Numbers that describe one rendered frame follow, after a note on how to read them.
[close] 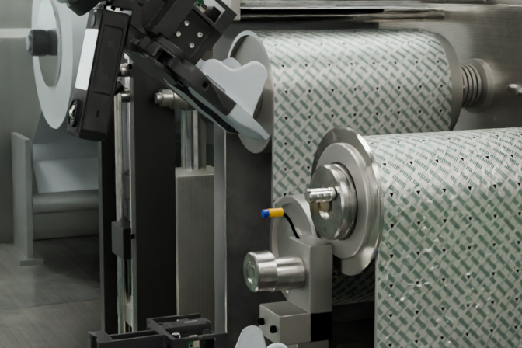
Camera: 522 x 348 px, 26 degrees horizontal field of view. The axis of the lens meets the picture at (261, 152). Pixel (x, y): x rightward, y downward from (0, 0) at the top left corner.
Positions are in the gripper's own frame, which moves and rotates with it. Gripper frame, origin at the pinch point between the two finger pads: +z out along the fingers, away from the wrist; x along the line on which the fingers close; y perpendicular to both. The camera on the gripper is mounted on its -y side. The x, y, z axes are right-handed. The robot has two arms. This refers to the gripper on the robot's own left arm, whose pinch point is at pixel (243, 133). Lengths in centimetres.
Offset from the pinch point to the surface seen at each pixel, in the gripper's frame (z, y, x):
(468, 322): 29.7, -0.6, -4.5
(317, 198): 9.9, -0.2, -0.6
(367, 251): 16.2, -1.5, -3.4
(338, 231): 13.7, -1.4, -1.0
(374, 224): 14.3, 0.8, -4.7
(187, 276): 35, -12, 69
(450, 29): 29, 35, 34
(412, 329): 24.8, -4.7, -4.5
